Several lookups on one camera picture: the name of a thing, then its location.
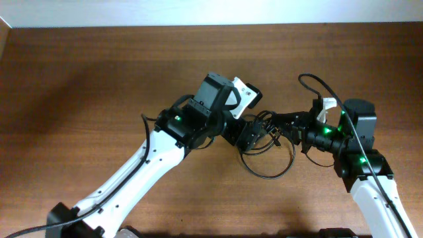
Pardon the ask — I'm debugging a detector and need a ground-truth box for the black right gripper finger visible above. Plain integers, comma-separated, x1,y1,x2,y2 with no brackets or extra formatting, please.
275,124,303,144
272,111,310,126

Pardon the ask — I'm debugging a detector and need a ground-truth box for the black cable bundle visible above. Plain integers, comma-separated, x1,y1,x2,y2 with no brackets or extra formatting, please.
238,110,297,180

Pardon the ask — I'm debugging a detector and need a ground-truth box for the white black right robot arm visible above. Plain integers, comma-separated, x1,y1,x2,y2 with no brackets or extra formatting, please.
273,98,417,237

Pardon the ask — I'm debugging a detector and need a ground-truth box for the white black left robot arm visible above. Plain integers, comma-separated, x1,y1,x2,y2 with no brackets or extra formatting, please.
46,72,262,237

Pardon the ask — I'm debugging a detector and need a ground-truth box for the black right camera cable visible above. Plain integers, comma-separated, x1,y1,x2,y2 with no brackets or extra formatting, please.
297,73,414,238

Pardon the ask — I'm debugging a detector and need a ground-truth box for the black camera cable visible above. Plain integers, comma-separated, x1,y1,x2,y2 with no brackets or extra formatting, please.
5,114,159,238
297,73,414,238

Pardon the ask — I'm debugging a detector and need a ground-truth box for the black left camera cable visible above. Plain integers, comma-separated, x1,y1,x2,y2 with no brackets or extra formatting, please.
5,114,159,238

